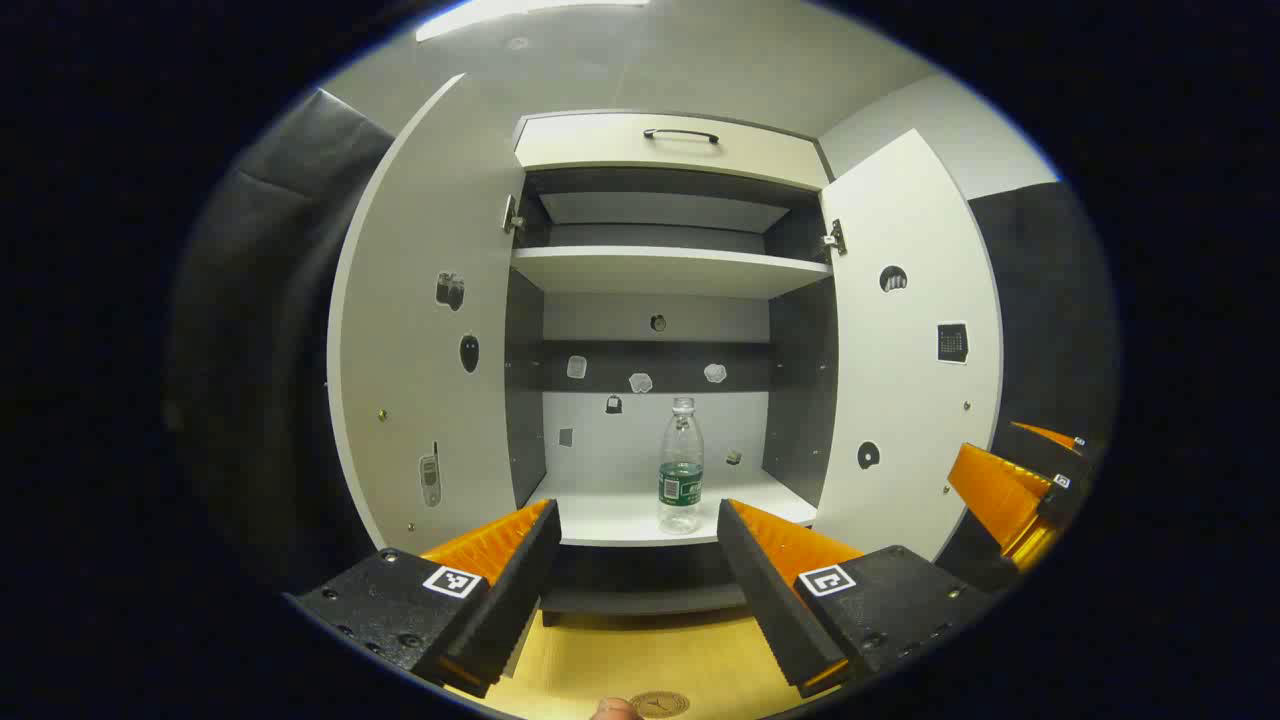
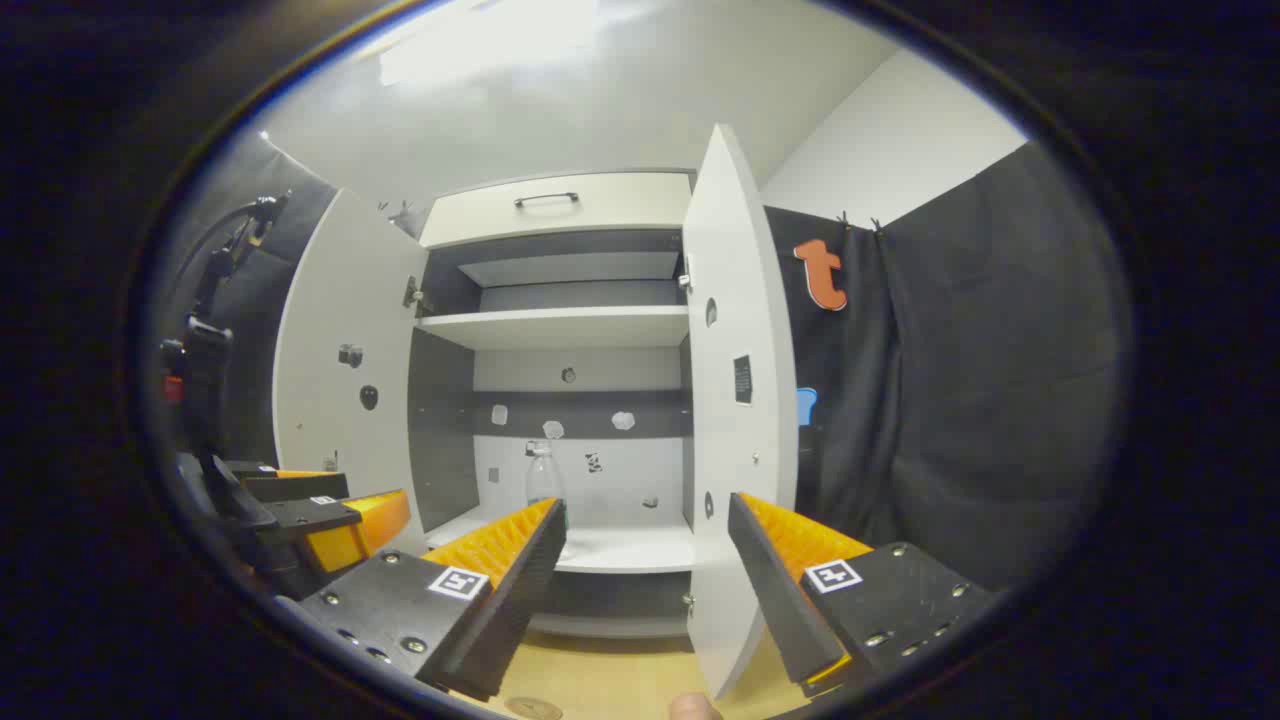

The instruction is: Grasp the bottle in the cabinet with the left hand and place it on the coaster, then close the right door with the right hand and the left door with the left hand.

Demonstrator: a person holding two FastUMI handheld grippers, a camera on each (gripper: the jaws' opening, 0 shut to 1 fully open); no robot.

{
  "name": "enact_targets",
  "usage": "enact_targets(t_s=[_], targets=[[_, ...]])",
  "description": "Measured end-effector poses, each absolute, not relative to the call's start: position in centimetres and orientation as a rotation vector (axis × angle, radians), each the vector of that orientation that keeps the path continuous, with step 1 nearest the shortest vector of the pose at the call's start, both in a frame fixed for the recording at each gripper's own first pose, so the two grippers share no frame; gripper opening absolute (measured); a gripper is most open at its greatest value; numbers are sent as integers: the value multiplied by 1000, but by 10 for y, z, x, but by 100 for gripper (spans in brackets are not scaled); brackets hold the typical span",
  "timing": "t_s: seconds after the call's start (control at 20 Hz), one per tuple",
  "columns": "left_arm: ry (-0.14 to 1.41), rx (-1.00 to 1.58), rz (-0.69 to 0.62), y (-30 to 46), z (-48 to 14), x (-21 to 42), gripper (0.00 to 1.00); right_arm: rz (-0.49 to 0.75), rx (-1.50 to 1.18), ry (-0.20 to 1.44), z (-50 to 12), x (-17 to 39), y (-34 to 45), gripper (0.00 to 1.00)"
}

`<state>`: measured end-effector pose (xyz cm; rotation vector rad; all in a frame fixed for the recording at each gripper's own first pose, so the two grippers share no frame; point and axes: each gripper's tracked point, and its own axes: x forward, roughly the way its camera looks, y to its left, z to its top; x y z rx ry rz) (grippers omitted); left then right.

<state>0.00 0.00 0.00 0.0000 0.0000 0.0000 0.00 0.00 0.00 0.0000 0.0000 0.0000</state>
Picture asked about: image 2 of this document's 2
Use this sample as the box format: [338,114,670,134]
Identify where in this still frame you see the clear plastic bottle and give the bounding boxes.
[524,438,570,531]

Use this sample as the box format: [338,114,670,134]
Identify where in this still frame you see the white cabinet shelf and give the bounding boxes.
[415,305,691,351]

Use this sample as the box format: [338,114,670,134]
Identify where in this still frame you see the white cabinet door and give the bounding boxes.
[683,123,801,701]
[270,188,431,556]

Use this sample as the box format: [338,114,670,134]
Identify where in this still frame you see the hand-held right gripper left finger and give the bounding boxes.
[298,497,569,703]

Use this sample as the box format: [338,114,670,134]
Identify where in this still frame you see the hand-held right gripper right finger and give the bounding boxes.
[727,491,998,699]

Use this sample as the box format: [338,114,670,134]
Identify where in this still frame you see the white cabinet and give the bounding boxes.
[405,168,701,641]

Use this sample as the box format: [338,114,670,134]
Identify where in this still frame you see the black cable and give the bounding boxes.
[193,193,293,323]

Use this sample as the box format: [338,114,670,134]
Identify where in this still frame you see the black backdrop cloth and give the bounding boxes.
[155,130,1133,593]

